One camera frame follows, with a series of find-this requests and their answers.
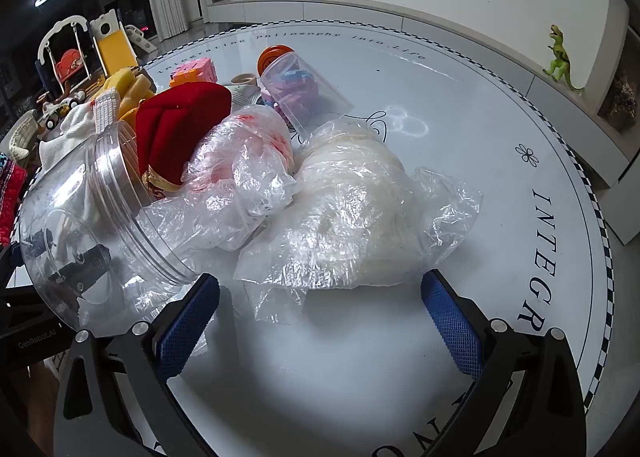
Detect large white-filled clear plastic bag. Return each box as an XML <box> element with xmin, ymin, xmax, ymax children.
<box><xmin>234</xmin><ymin>119</ymin><xmax>484</xmax><ymax>327</ymax></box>

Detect white cloth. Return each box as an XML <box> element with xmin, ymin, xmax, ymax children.
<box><xmin>39</xmin><ymin>102</ymin><xmax>103</xmax><ymax>172</ymax></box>

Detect clear container with orange lid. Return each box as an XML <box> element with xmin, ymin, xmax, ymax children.
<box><xmin>257</xmin><ymin>45</ymin><xmax>354</xmax><ymax>134</ymax></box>

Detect pink blue toy block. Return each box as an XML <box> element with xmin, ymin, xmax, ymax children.
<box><xmin>277</xmin><ymin>64</ymin><xmax>322</xmax><ymax>105</ymax></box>

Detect green dinosaur toy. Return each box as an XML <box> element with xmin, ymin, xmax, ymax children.
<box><xmin>544</xmin><ymin>24</ymin><xmax>586</xmax><ymax>94</ymax></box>

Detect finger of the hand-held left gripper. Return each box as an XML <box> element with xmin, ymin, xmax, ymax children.
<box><xmin>19</xmin><ymin>229</ymin><xmax>57</xmax><ymax>260</ymax></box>
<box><xmin>50</xmin><ymin>244</ymin><xmax>113</xmax><ymax>290</ymax></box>

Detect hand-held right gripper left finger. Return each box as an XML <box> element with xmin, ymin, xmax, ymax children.
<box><xmin>52</xmin><ymin>273</ymin><xmax>222</xmax><ymax>457</ymax></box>

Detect red plush hat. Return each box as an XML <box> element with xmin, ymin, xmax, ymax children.
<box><xmin>135</xmin><ymin>81</ymin><xmax>234</xmax><ymax>198</ymax></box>

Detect white dotted strap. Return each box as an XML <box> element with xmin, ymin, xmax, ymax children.
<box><xmin>94</xmin><ymin>88</ymin><xmax>122</xmax><ymax>134</ymax></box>

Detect red patterned blanket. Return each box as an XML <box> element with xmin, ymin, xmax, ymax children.
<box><xmin>0</xmin><ymin>153</ymin><xmax>29</xmax><ymax>247</ymax></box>

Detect brown decor ornament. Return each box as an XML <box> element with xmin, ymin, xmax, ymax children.
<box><xmin>596</xmin><ymin>69</ymin><xmax>640</xmax><ymax>134</ymax></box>

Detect toy swing with red seat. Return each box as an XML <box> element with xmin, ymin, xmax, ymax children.
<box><xmin>36</xmin><ymin>18</ymin><xmax>97</xmax><ymax>95</ymax></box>

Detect white toy ride-on car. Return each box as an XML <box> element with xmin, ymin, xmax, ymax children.
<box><xmin>41</xmin><ymin>91</ymin><xmax>87</xmax><ymax>130</ymax></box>

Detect white woven basket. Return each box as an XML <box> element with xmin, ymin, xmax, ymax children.
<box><xmin>0</xmin><ymin>111</ymin><xmax>42</xmax><ymax>161</ymax></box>

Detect clear plastic bag red stains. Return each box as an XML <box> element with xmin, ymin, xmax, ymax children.
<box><xmin>137</xmin><ymin>104</ymin><xmax>301</xmax><ymax>254</ymax></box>

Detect yellow foam toy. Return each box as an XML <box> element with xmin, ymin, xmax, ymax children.
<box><xmin>97</xmin><ymin>66</ymin><xmax>155</xmax><ymax>124</ymax></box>

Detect large clear plastic jar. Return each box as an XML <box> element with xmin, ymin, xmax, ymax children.
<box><xmin>14</xmin><ymin>121</ymin><xmax>202</xmax><ymax>339</ymax></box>

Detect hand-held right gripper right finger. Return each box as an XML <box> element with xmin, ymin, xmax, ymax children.
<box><xmin>420</xmin><ymin>268</ymin><xmax>588</xmax><ymax>457</ymax></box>

